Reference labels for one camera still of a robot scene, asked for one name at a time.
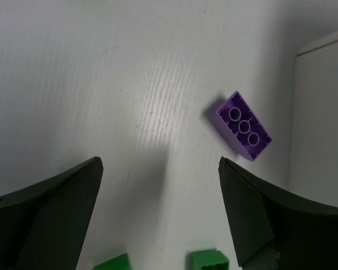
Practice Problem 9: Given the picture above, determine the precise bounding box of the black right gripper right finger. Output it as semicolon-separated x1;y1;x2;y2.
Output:
219;157;338;269

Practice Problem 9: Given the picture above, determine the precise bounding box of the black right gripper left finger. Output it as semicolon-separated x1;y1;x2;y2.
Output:
0;157;104;269

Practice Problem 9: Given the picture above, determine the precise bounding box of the purple 2x4 lego brick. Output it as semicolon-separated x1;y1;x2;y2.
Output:
214;91;272;161

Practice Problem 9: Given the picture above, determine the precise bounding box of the white drawer cabinet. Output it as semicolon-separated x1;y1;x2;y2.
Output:
289;31;338;207

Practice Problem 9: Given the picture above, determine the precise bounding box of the green 2x3 lego brick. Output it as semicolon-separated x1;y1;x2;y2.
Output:
93;253;132;270

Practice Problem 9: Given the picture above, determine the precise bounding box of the green 2x2 lego brick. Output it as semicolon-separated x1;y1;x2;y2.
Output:
189;250;230;270

